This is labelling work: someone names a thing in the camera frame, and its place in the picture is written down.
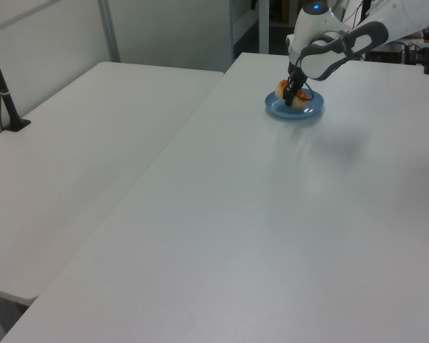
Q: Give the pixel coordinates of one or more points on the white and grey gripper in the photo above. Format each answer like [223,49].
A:
[292,57]

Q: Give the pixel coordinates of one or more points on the orange glazed bread loaf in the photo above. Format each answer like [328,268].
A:
[300,101]

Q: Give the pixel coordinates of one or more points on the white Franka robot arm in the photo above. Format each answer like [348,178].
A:
[320,62]

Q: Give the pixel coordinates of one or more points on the blue round plate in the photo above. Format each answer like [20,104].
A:
[309,107]

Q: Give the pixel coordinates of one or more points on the black electronic equipment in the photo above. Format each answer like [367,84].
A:
[404,53]

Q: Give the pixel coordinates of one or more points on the grey metal shelf frame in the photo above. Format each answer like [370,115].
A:
[261,25]

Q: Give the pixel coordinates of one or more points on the black camera pole with base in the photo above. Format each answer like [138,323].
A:
[5,96]

